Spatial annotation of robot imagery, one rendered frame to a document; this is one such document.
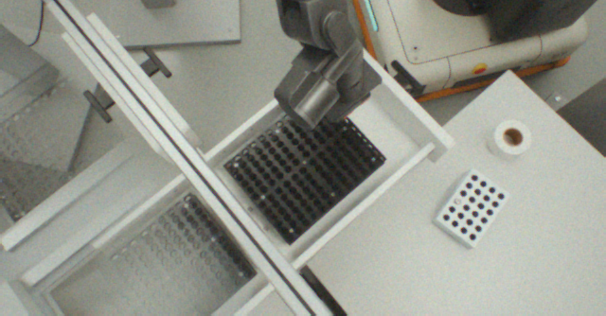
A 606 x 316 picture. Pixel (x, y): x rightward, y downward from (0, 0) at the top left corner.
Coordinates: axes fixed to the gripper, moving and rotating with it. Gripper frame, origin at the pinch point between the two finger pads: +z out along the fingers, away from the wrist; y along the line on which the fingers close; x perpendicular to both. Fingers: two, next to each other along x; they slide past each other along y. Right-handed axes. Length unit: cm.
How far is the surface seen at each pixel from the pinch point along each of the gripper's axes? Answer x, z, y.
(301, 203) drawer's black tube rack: -6.8, 7.8, -15.5
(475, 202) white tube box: -25.5, 17.4, 10.1
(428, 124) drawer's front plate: -10.6, 3.4, 9.4
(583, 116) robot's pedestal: -27, 61, 62
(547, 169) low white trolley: -29.3, 22.3, 26.5
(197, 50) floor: 81, 90, -9
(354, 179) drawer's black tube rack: -9.2, 8.3, -5.5
